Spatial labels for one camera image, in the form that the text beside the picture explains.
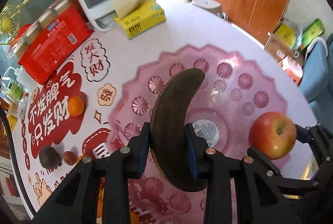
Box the red apple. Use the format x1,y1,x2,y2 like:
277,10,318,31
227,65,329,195
248,112,297,160

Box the small red lychee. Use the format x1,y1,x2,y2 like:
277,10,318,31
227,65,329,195
63,151,77,166

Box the dark avocado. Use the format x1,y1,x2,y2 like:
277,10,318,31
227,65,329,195
39,146,60,169

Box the dark overripe banana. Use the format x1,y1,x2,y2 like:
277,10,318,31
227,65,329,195
150,68,207,192

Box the orange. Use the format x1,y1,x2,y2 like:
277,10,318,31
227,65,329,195
68,96,85,117

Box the tangerine with stem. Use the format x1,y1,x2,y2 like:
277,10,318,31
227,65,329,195
77,155,86,163

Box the blue sofa chair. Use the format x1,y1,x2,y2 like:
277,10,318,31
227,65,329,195
299,35,333,131

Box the pink plastic fruit bowl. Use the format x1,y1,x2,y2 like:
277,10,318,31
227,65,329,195
102,43,314,224

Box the orange plastic stool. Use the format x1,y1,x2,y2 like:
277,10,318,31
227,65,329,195
279,56,303,85

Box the printed festive tablecloth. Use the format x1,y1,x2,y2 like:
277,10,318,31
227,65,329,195
12,0,308,214

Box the cardboard box with bags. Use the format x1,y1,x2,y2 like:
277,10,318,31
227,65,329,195
264,18,328,66

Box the clear plastic bottle green label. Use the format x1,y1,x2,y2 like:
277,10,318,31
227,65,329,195
1,77,28,119

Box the white squeeze bottle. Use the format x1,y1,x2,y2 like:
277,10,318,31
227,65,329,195
14,67,36,90

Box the grey plastic stool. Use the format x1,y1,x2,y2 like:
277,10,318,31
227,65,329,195
192,0,222,15

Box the yellow tissue box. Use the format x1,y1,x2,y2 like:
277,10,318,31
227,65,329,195
115,0,166,40

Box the red paper cup package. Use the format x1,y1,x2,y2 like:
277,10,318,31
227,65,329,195
7,0,93,85

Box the glass door gold ornament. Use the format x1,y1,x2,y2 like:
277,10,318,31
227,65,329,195
0,0,61,76

